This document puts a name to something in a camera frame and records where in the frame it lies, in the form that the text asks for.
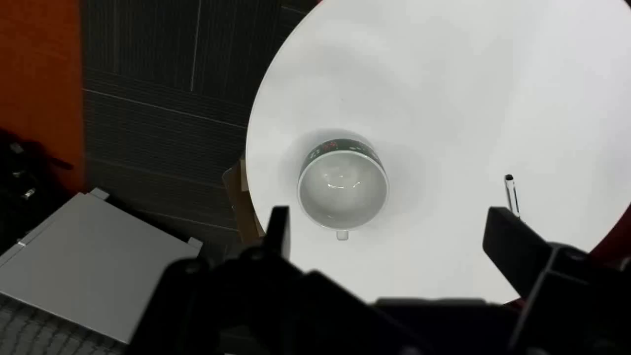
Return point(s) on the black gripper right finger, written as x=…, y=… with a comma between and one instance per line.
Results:
x=520, y=255

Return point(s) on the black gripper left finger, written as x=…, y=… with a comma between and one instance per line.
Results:
x=276, y=237

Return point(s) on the black and white pen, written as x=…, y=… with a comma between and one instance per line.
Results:
x=510, y=194

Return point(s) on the white ceramic cup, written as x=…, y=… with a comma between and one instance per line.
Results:
x=341, y=184

